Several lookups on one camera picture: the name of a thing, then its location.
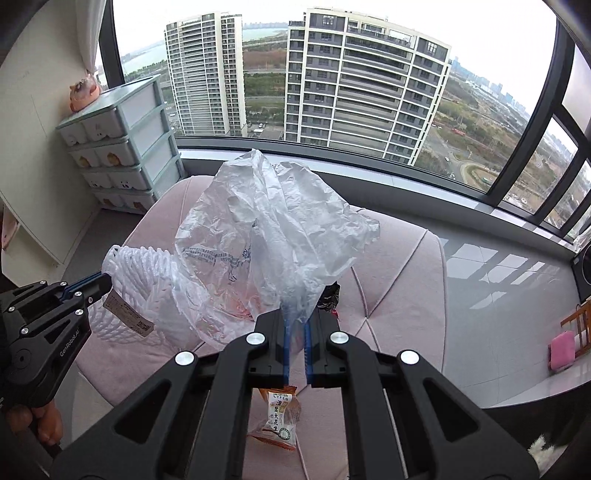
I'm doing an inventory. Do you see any white foam net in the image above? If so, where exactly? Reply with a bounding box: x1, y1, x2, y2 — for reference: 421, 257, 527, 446
88, 244, 204, 347

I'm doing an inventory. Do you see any pale blue drawer cabinet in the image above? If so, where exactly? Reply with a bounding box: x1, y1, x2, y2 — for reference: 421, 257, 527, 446
56, 75, 184, 215

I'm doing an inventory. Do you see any clear plastic bag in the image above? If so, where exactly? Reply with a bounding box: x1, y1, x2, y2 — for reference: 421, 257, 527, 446
173, 148, 380, 354

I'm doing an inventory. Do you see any black front-load washing machine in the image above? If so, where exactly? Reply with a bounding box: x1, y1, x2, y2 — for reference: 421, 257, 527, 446
573, 242, 591, 301

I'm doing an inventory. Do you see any person's left hand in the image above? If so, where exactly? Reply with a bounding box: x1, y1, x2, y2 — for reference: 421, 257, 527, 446
8, 401, 64, 448

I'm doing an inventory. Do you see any black window frame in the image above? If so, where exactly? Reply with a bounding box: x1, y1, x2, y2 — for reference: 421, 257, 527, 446
99, 0, 591, 241

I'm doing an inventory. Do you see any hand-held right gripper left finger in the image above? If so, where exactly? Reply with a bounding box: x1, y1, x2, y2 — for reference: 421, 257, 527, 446
51, 309, 294, 480

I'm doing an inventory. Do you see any pink pig toy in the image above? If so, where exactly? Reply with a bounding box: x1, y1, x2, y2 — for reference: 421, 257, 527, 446
69, 70, 101, 113

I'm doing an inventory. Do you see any black crumpled plastic bag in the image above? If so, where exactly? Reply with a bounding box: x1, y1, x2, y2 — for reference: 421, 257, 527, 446
318, 282, 341, 315

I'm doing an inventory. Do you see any pink upholstered ottoman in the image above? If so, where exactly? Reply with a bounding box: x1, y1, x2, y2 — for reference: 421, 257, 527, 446
74, 175, 448, 480

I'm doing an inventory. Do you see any narrow high-rise building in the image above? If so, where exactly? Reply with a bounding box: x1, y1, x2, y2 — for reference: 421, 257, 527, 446
165, 11, 247, 138

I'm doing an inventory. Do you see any small white orange snack packet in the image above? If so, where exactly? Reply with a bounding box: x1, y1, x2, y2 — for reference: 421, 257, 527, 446
247, 385, 301, 450

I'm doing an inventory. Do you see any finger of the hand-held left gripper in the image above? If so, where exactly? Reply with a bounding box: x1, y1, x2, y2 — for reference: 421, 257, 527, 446
11, 285, 114, 339
0, 272, 112, 317

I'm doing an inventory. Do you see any white curtain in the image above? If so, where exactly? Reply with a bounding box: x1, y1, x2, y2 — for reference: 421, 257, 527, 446
76, 0, 109, 90

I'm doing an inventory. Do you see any pink cushion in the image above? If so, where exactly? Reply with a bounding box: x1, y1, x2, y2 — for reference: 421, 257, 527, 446
548, 331, 577, 372

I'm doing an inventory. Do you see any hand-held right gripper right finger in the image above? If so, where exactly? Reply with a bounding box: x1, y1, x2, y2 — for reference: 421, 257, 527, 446
305, 310, 541, 480

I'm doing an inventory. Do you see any small wooden chair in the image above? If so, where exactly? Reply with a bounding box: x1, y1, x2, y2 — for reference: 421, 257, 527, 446
560, 298, 591, 358

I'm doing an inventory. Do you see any pink round object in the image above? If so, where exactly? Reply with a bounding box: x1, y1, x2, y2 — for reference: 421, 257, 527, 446
0, 205, 19, 257

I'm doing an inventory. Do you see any wide high-rise building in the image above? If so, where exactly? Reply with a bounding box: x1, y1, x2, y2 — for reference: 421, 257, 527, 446
284, 7, 452, 165

